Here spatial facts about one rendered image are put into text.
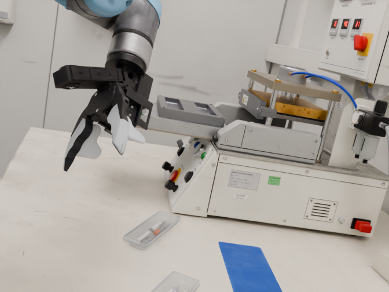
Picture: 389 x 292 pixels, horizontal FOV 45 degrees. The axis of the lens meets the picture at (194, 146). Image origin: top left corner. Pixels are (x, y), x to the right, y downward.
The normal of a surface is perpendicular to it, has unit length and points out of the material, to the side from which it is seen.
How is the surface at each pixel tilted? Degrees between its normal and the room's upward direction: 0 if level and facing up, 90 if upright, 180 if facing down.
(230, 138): 90
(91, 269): 0
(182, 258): 0
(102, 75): 61
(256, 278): 0
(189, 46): 90
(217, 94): 90
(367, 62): 90
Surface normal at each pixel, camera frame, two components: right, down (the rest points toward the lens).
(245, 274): 0.19, -0.95
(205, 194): 0.11, 0.25
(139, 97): 0.73, -0.20
